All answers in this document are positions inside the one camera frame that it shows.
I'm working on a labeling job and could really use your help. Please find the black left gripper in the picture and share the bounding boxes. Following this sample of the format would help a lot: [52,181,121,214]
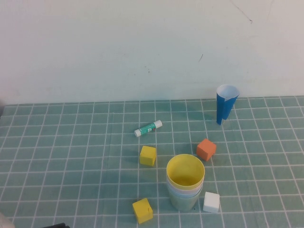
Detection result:
[46,222,71,228]

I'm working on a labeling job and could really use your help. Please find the light blue plastic cup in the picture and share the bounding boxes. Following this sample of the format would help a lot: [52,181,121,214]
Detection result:
[168,186,204,199]

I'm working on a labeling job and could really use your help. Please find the pink plastic cup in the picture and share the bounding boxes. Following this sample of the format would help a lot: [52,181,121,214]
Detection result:
[167,177,204,193]

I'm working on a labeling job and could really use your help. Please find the yellow plastic cup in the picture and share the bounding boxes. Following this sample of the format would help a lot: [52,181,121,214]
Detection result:
[166,153,205,187]

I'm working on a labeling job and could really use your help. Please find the teal grid tablecloth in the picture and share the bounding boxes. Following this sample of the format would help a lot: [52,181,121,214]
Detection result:
[0,95,304,228]

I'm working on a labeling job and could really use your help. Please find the yellow foam cube with notch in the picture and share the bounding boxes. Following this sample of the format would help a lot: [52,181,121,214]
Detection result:
[132,198,153,225]

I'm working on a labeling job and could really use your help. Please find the plain yellow foam cube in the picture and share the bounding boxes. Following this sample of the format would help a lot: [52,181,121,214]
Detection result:
[139,145,157,167]

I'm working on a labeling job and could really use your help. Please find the green plastic cup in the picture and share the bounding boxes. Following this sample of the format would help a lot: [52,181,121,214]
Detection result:
[169,187,204,213]

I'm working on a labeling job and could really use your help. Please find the green white glue stick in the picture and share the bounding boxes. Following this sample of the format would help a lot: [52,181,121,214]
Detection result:
[133,120,162,138]

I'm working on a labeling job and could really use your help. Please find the white foam cube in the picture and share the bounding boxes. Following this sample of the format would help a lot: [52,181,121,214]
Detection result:
[202,191,220,213]

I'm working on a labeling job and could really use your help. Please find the orange foam cube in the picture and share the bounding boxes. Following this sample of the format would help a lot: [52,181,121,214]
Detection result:
[196,138,217,162]

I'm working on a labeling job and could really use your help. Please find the blue paper cone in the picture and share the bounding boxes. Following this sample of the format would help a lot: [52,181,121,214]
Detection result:
[216,84,240,125]

